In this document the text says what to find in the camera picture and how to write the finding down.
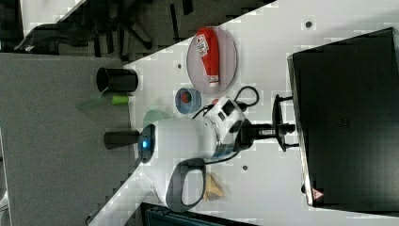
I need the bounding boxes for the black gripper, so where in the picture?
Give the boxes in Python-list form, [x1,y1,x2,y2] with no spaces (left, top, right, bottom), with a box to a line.
[235,120,295,149]

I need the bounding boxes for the black toaster oven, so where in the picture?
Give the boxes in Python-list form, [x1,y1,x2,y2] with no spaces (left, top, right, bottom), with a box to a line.
[287,27,399,217]

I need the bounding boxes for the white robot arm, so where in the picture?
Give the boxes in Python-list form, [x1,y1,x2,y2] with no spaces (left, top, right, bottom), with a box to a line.
[87,96,295,226]

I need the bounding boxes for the grey round plate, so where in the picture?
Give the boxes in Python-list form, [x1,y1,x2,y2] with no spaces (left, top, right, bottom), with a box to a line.
[186,26,237,94]

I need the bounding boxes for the peeled toy banana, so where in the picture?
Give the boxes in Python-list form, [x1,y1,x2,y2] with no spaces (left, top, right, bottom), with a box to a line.
[203,173,225,201]

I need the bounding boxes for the blue bowl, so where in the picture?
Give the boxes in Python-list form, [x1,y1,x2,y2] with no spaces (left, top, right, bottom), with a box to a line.
[175,88,201,114]

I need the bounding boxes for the red strawberry in bowl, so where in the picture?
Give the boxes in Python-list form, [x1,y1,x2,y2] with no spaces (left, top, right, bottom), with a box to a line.
[181,91,192,104]

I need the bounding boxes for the red ketchup bottle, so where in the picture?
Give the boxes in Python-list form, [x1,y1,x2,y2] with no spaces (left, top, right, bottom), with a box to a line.
[195,27,219,88]

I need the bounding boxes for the green oval basin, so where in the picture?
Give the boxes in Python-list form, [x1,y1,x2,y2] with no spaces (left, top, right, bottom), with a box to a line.
[143,109,171,127]

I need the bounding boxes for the teal crate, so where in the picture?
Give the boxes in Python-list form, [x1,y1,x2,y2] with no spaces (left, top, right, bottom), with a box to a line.
[140,202,255,226]

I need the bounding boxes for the black cylinder lower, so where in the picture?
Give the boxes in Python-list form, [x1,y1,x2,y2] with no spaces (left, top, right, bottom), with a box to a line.
[104,130,140,150]

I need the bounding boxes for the black cylinder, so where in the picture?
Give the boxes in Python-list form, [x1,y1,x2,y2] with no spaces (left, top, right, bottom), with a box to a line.
[96,68,138,92]
[104,130,140,150]

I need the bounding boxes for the black cylinder upper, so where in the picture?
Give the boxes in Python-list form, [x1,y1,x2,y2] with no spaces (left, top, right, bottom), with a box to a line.
[96,68,138,92]

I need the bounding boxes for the green glass bottle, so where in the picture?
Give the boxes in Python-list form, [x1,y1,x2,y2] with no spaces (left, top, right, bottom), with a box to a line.
[75,95,131,110]

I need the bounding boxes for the black office chair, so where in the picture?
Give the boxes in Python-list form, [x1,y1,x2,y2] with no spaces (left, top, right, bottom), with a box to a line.
[14,0,196,61]

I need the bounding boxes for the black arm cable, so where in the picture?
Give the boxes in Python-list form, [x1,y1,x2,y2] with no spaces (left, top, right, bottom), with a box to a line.
[191,86,261,166]

